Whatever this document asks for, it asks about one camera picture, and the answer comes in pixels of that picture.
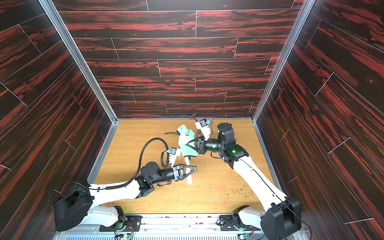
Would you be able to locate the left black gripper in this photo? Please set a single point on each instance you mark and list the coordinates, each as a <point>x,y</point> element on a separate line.
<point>176,174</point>

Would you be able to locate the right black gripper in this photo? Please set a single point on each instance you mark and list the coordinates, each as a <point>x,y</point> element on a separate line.
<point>201,145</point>

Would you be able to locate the green microfibre rag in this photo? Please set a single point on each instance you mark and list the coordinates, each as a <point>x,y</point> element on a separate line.
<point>185,136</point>

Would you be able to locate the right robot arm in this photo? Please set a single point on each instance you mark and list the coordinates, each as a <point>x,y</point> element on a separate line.
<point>280,217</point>

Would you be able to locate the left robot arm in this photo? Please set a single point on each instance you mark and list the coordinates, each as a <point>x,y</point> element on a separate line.
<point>83,205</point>

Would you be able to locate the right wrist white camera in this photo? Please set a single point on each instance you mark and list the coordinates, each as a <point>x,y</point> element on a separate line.
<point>204,126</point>

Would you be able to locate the wrist white camera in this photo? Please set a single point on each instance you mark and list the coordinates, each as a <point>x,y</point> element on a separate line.
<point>204,126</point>
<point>173,153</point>

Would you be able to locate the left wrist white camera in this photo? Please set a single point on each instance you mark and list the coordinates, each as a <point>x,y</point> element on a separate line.
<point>173,153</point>

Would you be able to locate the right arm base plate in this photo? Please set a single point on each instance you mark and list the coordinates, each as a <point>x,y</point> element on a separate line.
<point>239,222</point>

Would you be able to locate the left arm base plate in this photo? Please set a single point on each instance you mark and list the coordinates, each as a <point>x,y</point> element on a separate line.
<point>120,223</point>

